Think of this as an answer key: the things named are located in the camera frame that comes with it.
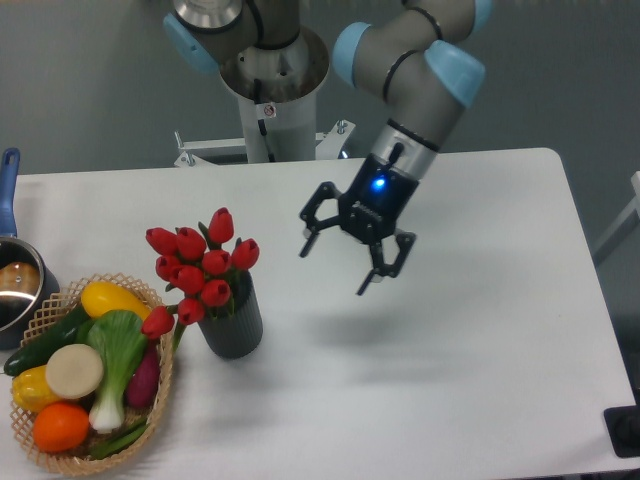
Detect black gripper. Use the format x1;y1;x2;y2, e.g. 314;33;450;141
298;152;420;296

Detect red tulip bouquet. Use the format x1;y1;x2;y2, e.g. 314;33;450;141
142;207;260;348

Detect dark grey ribbed vase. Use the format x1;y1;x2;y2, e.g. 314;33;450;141
198;272;263;360

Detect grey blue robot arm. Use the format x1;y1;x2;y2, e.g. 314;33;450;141
163;1;492;282

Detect green bok choy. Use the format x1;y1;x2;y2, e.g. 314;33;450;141
87;310;147;434

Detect yellow squash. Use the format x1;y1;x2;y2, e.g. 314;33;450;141
80;281;151;320

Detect purple sweet potato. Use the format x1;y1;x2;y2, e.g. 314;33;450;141
125;343;160;409

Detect woven wicker basket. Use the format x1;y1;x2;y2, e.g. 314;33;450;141
10;273;173;477

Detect black device at table edge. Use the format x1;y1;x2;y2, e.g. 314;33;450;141
603;405;639;458

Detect beige round disc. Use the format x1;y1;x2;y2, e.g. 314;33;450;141
45;344;104;400

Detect green bean pods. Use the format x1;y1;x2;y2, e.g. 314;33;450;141
89;418;148;460

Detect green cucumber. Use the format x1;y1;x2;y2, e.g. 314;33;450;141
4;305;90;377

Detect orange fruit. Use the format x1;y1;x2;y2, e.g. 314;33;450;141
32;402;89;453

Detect yellow bell pepper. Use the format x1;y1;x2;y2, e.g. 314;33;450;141
12;365;62;413

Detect white frame at right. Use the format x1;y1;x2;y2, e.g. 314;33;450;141
592;171;639;267

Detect blue handled saucepan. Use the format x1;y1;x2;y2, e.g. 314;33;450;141
1;148;59;351

